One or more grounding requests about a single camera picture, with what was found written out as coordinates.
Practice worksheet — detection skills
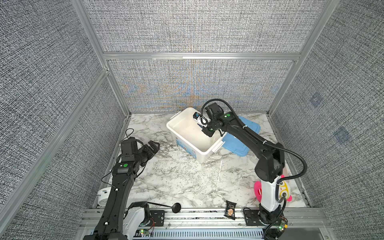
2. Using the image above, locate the white plastic storage bin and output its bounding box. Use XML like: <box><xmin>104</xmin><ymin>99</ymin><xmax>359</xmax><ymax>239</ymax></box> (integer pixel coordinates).
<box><xmin>166</xmin><ymin>108</ymin><xmax>225</xmax><ymax>164</ymax></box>

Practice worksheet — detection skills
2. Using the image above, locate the white glass stirring rod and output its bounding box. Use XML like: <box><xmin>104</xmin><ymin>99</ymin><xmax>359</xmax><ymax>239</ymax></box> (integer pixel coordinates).
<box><xmin>215</xmin><ymin>160</ymin><xmax>223</xmax><ymax>191</ymax></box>

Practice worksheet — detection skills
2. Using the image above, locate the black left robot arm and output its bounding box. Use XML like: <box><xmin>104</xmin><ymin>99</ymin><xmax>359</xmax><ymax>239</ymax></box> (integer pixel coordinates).
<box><xmin>84</xmin><ymin>137</ymin><xmax>160</xmax><ymax>240</ymax></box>

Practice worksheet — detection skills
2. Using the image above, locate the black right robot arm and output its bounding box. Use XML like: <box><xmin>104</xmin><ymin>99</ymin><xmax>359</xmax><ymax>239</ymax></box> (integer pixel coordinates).
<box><xmin>201</xmin><ymin>99</ymin><xmax>308</xmax><ymax>240</ymax></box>

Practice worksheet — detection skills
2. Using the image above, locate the blue plastic bin lid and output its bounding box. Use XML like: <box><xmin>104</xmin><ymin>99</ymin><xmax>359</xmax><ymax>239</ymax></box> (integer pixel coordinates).
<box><xmin>221</xmin><ymin>115</ymin><xmax>262</xmax><ymax>157</ymax></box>

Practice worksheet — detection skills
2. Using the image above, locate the white tape roll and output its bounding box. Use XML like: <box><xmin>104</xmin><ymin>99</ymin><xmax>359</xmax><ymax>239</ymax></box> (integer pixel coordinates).
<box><xmin>97</xmin><ymin>187</ymin><xmax>112</xmax><ymax>207</ymax></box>

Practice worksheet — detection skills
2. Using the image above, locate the black snack packet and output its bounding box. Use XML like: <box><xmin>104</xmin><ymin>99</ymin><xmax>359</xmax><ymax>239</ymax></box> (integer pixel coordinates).
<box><xmin>224</xmin><ymin>201</ymin><xmax>237</xmax><ymax>220</ymax></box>

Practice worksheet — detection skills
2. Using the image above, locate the pink white plush toy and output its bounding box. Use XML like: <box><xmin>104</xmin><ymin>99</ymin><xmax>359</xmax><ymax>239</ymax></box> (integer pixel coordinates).
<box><xmin>254</xmin><ymin>181</ymin><xmax>293</xmax><ymax>203</ymax></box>

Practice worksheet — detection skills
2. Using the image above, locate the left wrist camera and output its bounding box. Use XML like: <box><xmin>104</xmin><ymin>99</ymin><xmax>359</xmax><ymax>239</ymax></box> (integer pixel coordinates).
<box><xmin>121</xmin><ymin>137</ymin><xmax>138</xmax><ymax>156</ymax></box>

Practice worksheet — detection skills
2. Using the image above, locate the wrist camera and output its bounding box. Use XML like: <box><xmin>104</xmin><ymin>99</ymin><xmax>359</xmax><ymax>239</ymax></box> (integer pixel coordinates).
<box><xmin>193</xmin><ymin>112</ymin><xmax>208</xmax><ymax>127</ymax></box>
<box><xmin>121</xmin><ymin>137</ymin><xmax>138</xmax><ymax>156</ymax></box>

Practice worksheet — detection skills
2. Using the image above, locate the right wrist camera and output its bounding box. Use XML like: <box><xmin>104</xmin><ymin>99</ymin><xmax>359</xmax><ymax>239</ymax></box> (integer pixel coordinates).
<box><xmin>193</xmin><ymin>112</ymin><xmax>208</xmax><ymax>127</ymax></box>

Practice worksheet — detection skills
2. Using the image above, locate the black long handled spoon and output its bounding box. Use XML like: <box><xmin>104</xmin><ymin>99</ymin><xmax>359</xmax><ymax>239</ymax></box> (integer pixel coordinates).
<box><xmin>148</xmin><ymin>202</ymin><xmax>182</xmax><ymax>214</ymax></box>

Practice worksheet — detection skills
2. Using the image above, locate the aluminium front rail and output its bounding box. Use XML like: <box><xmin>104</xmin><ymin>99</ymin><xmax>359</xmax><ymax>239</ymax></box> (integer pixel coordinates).
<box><xmin>78</xmin><ymin>207</ymin><xmax>331</xmax><ymax>240</ymax></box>

